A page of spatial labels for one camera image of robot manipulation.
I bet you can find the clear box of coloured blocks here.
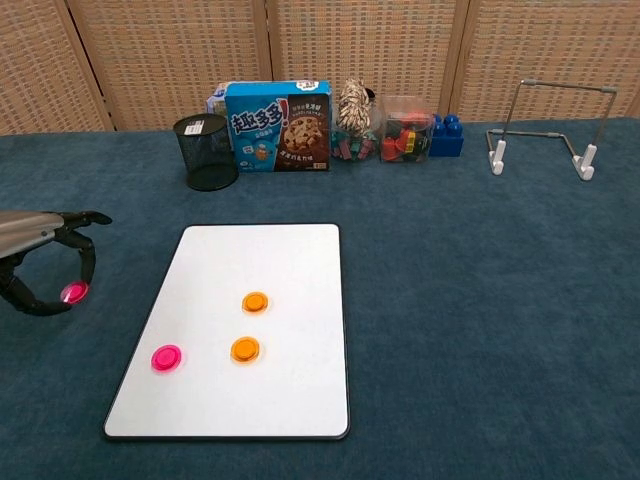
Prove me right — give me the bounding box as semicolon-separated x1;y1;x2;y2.
378;95;435;165

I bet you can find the white magnetic board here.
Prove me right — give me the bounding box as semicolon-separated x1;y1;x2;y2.
101;223;352;442

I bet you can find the zebra print plush toy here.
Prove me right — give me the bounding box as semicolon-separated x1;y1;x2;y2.
335;78;379;136

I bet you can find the clear tub of binder clips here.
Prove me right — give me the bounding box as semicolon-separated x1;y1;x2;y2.
330;124;380;163

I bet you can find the black mesh pen holder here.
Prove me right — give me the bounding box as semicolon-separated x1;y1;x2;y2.
172;113;240;192

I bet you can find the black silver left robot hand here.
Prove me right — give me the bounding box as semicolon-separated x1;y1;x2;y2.
0;209;114;318

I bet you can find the blue chocolate cookie box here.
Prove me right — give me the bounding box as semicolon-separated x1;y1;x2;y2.
224;80;332;175

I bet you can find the orange round magnet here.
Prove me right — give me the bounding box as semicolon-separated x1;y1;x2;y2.
240;291;273;317
229;336;262;366

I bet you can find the woven rattan screen panel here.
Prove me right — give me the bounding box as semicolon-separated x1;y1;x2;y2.
66;0;274;133
0;0;115;137
264;0;471;124
451;0;640;124

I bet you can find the metal wire stand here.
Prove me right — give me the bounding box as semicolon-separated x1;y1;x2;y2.
485;78;619;182

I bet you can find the pink round magnet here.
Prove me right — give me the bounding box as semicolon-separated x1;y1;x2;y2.
150;343;187;374
59;281;91;306

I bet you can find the white blue carton box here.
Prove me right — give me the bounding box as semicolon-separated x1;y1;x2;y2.
204;82;231;114

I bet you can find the blue building block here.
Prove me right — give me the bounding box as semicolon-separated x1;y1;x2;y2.
429;113;466;158

